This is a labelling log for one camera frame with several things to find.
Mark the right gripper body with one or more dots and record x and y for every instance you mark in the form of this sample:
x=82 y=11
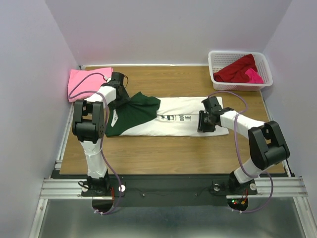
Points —
x=205 y=123

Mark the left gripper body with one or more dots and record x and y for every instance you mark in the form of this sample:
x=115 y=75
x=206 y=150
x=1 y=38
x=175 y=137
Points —
x=125 y=98

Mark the white and green t-shirt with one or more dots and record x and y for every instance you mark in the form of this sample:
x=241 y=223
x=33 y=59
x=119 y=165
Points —
x=165 y=116

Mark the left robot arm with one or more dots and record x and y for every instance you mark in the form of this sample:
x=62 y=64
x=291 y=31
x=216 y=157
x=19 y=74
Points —
x=90 y=117

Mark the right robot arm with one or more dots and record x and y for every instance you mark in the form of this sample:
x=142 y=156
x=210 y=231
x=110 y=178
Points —
x=267 y=144

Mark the folded pink t-shirt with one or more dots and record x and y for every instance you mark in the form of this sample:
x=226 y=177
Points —
x=82 y=83

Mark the dark red t-shirt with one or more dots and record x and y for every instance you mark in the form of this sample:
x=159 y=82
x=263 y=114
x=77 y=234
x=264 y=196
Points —
x=236 y=72

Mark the white plastic basket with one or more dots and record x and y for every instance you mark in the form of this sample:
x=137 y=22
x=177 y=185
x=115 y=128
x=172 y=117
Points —
x=220 y=59

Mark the magenta t-shirt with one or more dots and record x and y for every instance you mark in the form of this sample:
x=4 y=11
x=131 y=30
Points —
x=253 y=76

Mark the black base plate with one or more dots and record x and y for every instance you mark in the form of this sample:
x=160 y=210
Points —
x=169 y=190

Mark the aluminium frame rail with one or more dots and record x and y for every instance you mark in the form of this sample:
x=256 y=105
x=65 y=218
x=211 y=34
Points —
x=283 y=187

